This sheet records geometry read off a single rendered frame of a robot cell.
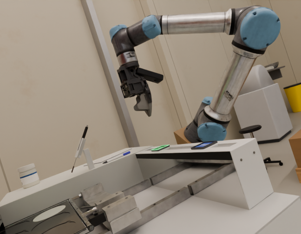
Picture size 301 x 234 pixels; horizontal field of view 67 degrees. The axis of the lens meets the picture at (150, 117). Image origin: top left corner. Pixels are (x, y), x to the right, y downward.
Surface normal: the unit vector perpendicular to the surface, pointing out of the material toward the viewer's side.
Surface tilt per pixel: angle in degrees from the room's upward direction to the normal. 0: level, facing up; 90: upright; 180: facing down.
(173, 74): 90
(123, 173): 90
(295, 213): 90
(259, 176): 90
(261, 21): 108
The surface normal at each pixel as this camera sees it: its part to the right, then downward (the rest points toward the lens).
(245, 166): 0.44, -0.15
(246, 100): -0.74, 0.24
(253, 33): -0.16, 0.38
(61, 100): 0.63, -0.22
